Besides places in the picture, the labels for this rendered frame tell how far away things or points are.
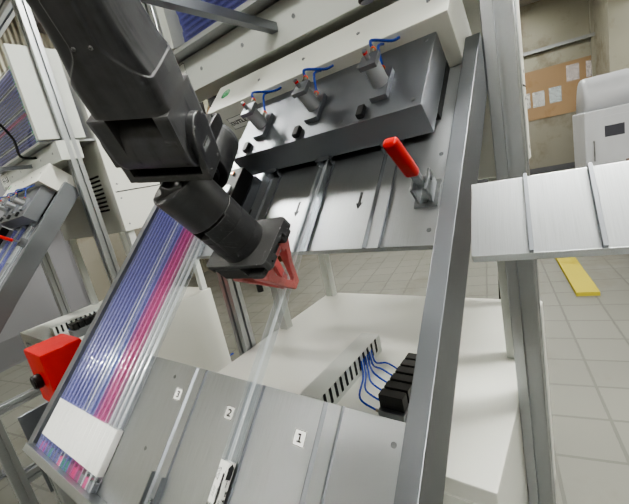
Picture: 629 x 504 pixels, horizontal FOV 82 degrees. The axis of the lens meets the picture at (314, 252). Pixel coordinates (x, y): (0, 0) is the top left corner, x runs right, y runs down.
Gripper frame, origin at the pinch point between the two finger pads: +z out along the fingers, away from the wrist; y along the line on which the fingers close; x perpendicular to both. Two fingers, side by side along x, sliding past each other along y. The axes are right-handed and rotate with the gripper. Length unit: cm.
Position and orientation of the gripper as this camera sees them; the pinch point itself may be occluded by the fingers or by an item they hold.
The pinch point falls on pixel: (288, 281)
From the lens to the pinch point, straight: 48.4
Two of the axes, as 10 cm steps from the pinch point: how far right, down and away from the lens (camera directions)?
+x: -3.1, 8.3, -4.7
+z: 5.3, 5.6, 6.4
